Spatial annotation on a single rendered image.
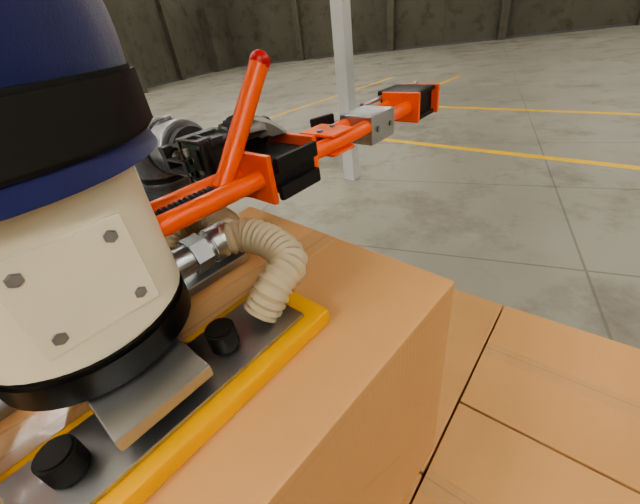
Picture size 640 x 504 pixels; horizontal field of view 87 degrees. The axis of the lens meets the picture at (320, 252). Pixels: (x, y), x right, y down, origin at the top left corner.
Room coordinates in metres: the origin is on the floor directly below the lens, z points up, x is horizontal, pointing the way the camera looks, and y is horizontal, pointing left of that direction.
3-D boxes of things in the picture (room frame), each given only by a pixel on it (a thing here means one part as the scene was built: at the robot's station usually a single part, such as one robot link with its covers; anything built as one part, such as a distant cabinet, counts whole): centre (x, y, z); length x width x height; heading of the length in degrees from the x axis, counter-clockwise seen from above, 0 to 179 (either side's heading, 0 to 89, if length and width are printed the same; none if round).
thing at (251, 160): (0.43, 0.04, 1.20); 0.10 x 0.08 x 0.06; 45
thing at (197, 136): (0.52, 0.15, 1.20); 0.12 x 0.09 x 0.08; 47
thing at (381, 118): (0.58, -0.11, 1.19); 0.07 x 0.07 x 0.04; 45
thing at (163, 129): (0.58, 0.20, 1.20); 0.09 x 0.05 x 0.10; 137
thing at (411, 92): (0.67, -0.21, 1.20); 0.08 x 0.07 x 0.05; 135
